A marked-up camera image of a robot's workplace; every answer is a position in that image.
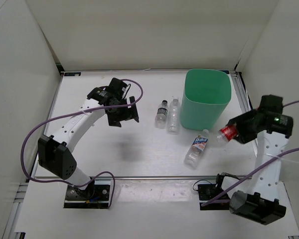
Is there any blue-label clear bottle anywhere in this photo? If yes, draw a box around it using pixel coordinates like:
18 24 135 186
184 129 209 169

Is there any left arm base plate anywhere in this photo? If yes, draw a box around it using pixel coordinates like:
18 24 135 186
63 180 111 209

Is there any aluminium frame rail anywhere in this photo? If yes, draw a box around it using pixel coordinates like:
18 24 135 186
229 70 253 113

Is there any small black-cap clear bottle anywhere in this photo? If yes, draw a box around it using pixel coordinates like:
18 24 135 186
155 100 168 129

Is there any red-label red-cap bottle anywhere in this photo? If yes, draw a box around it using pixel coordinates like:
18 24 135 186
214 124 239 148

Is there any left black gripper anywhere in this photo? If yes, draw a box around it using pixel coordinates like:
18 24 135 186
107 96 139 127

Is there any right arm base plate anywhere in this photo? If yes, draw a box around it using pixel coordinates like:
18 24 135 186
192 179 230 211

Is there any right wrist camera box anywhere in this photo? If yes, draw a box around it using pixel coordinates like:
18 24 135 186
257 95 283 114

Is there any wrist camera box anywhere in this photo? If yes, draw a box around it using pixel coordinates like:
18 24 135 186
257 95 283 114
107 78 128 98

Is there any green plastic bin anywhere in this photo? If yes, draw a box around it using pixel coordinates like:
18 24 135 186
180 69 232 130

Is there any clear crushed plastic bottle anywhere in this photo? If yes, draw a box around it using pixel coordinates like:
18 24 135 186
166 98 181 134

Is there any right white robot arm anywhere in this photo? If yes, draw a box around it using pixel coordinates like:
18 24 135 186
214 107 293 225

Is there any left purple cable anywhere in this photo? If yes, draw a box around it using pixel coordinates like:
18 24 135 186
21 79 145 209

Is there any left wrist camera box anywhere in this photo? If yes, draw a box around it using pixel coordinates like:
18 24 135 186
107 78 128 98

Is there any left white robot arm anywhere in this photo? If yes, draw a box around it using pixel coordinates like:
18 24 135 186
38 85 139 200

